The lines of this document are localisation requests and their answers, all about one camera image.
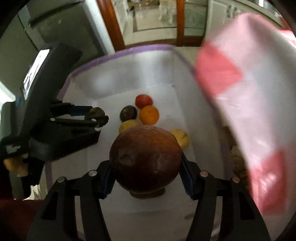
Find red tomato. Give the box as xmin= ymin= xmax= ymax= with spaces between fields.
xmin=135 ymin=94 xmax=153 ymax=109

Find person hand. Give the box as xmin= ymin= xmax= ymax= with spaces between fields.
xmin=4 ymin=156 xmax=28 ymax=177

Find white ornate chair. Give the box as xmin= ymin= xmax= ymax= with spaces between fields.
xmin=159 ymin=0 xmax=177 ymax=25

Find wooden door frame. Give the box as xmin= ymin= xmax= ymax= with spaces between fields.
xmin=97 ymin=1 xmax=208 ymax=51

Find wrinkled dark passionfruit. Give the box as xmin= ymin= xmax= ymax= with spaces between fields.
xmin=84 ymin=107 xmax=106 ymax=120
xmin=119 ymin=105 xmax=137 ymax=122

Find cracked dark red pomegranate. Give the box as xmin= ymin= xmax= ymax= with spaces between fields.
xmin=109 ymin=125 xmax=182 ymax=199

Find orange tangerine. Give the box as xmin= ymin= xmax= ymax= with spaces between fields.
xmin=139 ymin=105 xmax=159 ymax=125

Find red white checkered tablecloth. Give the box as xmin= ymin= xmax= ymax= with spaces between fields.
xmin=196 ymin=13 xmax=295 ymax=240

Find small yellow fruit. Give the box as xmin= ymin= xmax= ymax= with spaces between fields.
xmin=119 ymin=120 xmax=140 ymax=133

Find white storage box purple rim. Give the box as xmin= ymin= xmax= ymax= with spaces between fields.
xmin=45 ymin=44 xmax=234 ymax=241

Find white kitchen cabinet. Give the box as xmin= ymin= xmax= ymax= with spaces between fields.
xmin=205 ymin=0 xmax=282 ymax=36

